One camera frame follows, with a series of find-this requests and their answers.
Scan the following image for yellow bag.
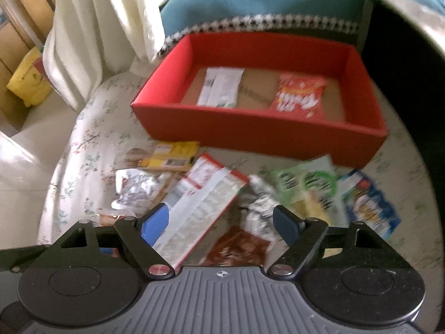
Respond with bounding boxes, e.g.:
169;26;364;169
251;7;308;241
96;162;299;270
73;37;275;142
7;47;54;108

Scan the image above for silver and brown snack packet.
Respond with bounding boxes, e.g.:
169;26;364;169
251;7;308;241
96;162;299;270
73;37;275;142
202;176;289;268

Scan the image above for red orange snack packet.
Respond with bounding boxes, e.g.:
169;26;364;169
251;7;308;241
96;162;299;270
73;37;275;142
268;74;329;121

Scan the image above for blue snack packet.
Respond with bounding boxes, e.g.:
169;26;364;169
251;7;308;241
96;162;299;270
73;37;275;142
337;169;400;240

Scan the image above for clear crinkled orange snack packet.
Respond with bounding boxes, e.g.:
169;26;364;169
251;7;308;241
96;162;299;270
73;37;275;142
111;168;178;213

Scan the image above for yellow snack packet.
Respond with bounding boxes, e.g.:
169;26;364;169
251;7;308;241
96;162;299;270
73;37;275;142
125;141;201;172

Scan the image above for white cloth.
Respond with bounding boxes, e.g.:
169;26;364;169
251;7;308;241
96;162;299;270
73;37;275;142
42;0;167;112

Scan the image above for red cardboard box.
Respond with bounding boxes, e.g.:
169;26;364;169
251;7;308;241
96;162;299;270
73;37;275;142
130;32;388;168

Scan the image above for dark side table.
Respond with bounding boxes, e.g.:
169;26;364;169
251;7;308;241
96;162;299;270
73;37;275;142
362;0;445;216

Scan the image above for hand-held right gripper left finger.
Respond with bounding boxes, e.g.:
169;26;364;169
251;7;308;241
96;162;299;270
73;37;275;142
26;203;176;279

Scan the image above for red and white snack packet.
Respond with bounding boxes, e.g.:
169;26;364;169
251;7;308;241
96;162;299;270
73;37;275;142
153;153;250;268

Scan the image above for green snack packet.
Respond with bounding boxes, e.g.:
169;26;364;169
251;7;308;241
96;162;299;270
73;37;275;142
259;155;348;258

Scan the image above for cardboard boxes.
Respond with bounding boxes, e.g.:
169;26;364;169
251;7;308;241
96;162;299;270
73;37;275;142
0;0;58;129

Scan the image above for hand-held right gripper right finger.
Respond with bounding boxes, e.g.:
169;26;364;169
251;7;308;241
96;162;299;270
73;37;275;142
266;206;411;279

